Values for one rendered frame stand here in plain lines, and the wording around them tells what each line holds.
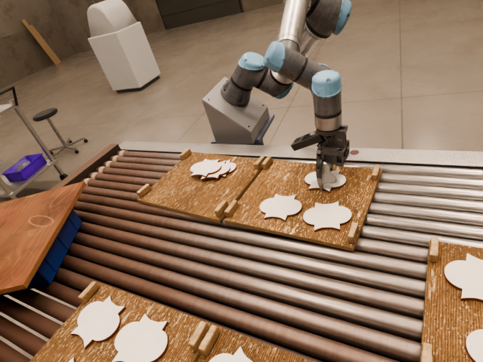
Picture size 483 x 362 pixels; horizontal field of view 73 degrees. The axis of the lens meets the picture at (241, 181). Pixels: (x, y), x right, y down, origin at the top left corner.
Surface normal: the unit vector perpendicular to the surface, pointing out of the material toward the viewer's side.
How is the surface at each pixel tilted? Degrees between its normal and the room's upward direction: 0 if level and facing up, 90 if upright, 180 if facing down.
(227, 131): 90
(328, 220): 0
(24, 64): 90
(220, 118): 90
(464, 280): 0
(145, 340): 0
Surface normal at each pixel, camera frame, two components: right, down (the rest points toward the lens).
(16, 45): 0.91, 0.01
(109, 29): -0.40, 0.61
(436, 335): -0.25, -0.79
